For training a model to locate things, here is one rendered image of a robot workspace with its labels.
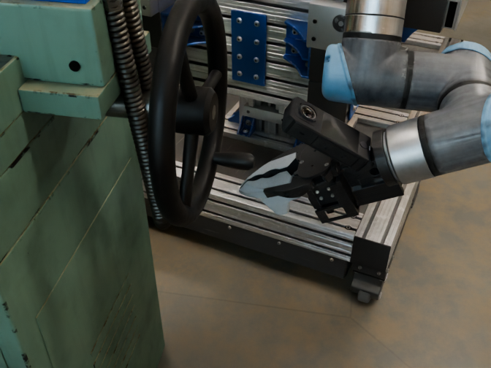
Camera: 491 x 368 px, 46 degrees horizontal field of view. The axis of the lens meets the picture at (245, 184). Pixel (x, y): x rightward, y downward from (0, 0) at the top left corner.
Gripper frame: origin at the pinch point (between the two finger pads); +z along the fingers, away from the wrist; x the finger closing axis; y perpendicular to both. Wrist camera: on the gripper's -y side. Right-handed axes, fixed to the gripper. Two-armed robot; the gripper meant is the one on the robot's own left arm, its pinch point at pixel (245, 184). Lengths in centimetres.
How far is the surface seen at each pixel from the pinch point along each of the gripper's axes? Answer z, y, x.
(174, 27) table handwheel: -7.2, -25.2, -5.4
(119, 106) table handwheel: 7.2, -18.4, -2.4
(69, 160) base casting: 19.1, -14.3, -3.3
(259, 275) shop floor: 40, 61, 42
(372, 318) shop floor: 13, 75, 33
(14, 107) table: 12.4, -26.3, -10.6
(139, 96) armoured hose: 3.4, -18.9, -2.9
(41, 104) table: 10.1, -25.0, -9.4
